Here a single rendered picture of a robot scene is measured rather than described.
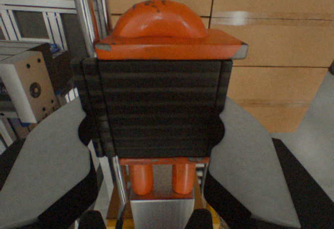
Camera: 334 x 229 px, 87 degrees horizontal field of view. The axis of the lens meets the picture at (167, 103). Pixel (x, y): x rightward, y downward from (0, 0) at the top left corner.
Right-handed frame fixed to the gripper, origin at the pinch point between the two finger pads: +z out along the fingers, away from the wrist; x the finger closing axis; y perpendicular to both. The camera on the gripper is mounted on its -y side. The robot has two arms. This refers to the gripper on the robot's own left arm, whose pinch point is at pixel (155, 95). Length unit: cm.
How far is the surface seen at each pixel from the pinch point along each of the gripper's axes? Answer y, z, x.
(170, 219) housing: 13.8, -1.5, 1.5
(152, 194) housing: 10.3, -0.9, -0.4
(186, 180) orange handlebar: 8.1, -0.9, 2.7
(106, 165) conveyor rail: 81, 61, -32
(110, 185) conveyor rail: 100, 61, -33
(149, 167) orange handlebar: 7.1, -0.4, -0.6
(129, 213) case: 69, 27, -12
